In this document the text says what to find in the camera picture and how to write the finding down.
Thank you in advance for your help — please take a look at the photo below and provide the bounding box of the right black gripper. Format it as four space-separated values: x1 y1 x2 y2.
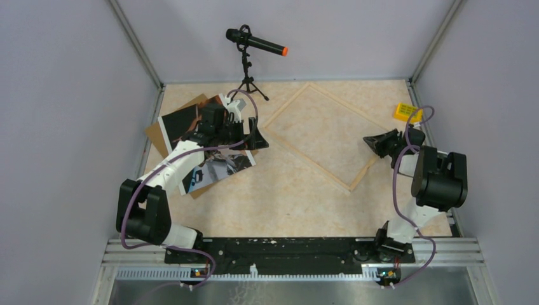
362 128 402 159

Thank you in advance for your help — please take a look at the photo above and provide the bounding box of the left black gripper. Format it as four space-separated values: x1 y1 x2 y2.
215 116 268 150

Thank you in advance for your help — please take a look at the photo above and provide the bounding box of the light wooden picture frame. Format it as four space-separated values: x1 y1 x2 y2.
264 83 387 193

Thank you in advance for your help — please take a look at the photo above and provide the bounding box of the printed photo sheet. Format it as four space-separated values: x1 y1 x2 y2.
158 94 256 198

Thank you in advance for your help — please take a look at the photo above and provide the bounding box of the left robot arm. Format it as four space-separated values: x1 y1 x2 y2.
116 99 269 263

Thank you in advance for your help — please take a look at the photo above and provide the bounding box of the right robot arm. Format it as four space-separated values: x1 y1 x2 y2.
363 126 468 262

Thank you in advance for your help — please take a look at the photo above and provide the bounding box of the yellow rectangular block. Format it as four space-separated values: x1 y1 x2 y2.
393 103 423 124

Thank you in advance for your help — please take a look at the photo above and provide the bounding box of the black tripod mic stand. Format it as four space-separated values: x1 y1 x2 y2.
226 24 270 101

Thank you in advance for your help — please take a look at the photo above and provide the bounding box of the black microphone orange tip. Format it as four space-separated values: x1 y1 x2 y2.
226 29 288 57

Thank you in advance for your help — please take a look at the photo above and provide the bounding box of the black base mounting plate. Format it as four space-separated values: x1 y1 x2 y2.
164 237 415 276

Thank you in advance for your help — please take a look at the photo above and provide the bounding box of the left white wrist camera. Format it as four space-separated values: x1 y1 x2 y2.
222 96 247 123

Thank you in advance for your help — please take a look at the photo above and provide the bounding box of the aluminium rail front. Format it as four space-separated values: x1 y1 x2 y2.
92 237 500 304

